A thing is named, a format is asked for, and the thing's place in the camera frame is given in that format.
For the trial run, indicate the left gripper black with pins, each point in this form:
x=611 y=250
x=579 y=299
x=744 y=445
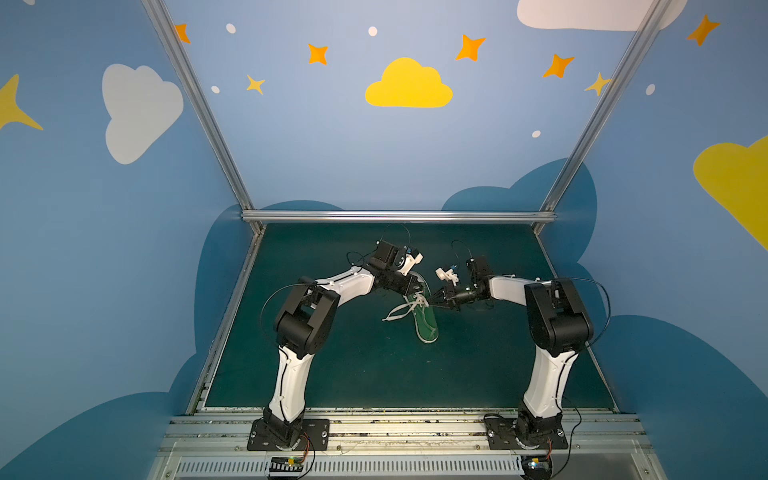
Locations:
x=410 y=283

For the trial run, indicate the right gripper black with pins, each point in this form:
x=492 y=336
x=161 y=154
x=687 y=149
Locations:
x=455 y=295

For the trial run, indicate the green canvas sneaker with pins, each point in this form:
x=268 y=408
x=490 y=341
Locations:
x=427 y=333

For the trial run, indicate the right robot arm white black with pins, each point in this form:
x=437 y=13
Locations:
x=559 y=326

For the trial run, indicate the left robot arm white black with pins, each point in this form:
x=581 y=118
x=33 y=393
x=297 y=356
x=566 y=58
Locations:
x=304 y=322

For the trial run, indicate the right controller board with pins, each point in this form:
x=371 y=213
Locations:
x=536 y=468

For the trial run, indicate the controller board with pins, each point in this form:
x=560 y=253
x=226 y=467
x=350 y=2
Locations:
x=536 y=468
x=285 y=468

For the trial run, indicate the left controller board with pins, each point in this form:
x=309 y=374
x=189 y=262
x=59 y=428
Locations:
x=285 y=468

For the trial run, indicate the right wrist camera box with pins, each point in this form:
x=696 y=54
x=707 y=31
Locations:
x=447 y=274

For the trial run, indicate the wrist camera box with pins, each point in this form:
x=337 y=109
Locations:
x=447 y=274
x=407 y=258

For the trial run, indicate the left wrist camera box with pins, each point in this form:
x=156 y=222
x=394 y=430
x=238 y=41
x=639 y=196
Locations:
x=407 y=258

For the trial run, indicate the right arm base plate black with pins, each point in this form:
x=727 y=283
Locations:
x=525 y=432

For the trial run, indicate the back aluminium frame bar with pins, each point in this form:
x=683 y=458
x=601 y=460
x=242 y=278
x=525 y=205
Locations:
x=465 y=217

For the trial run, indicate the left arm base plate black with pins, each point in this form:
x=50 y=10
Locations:
x=311 y=434

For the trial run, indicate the front aluminium rail bed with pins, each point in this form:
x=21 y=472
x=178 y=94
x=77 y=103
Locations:
x=405 y=444

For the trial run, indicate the left aluminium frame post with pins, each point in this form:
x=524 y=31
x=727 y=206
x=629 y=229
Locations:
x=173 y=46

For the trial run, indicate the aluminium frame post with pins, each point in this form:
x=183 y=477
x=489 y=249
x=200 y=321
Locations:
x=173 y=46
x=633 y=56

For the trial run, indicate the right aluminium frame post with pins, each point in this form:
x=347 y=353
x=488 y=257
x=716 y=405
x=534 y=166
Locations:
x=633 y=56

